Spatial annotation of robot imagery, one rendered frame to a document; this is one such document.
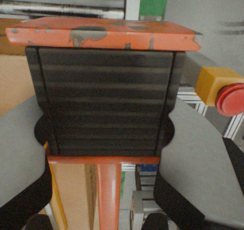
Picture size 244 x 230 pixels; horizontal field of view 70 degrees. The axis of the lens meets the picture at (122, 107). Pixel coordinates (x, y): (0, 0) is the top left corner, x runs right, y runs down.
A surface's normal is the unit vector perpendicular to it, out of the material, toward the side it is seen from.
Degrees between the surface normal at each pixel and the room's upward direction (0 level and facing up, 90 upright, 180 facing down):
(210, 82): 90
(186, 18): 0
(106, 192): 0
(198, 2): 0
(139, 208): 90
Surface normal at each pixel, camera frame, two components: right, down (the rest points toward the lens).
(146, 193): 0.04, -0.85
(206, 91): -1.00, -0.04
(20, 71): 0.03, 0.53
